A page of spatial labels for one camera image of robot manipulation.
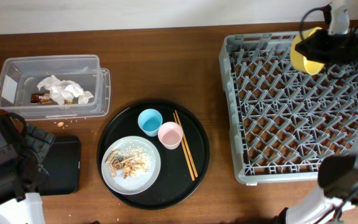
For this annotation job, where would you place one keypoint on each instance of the black rectangular tray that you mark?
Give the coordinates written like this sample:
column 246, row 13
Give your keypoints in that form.
column 63, row 166

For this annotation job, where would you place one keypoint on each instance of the clear plastic waste bin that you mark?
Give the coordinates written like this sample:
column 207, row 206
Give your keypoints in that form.
column 20, row 76

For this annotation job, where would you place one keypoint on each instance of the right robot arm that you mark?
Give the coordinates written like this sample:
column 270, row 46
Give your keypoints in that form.
column 337, row 188

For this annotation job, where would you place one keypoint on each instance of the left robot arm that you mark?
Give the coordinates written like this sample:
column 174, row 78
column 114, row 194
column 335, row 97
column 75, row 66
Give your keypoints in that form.
column 23, row 147

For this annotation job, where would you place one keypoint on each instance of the white napkin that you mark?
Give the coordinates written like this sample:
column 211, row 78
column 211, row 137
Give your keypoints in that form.
column 61, row 91

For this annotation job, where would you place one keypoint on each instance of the food scraps on plate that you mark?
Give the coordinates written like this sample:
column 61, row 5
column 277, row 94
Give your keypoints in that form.
column 128, row 164

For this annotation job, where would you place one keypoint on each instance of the nut crumb on table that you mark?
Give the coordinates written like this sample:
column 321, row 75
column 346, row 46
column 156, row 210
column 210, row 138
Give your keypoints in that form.
column 60, row 124

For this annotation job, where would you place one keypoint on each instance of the grey dishwasher rack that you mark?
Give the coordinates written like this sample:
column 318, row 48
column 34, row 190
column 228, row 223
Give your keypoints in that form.
column 283, row 122

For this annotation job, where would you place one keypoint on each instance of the yellow plastic bowl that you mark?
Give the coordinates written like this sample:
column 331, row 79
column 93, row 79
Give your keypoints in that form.
column 300, row 62

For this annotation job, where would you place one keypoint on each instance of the light blue plastic cup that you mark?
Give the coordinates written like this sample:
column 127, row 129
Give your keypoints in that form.
column 150, row 121

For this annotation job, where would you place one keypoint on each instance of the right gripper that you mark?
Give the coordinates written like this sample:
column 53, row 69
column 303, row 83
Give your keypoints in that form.
column 315, row 54

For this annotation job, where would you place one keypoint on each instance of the gold brown snack wrapper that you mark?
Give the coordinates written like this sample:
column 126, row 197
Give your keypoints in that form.
column 47, row 98

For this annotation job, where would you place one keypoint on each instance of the pink plastic cup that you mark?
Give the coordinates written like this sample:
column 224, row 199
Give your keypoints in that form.
column 170, row 135

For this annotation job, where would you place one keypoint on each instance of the round black serving tray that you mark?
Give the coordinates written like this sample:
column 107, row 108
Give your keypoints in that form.
column 169, row 181

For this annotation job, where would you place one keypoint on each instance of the grey plate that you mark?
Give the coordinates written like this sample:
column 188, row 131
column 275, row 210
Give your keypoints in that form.
column 132, row 185

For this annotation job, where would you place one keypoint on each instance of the wooden chopstick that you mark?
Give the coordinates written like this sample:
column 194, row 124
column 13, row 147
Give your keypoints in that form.
column 184, row 151
column 188, row 149

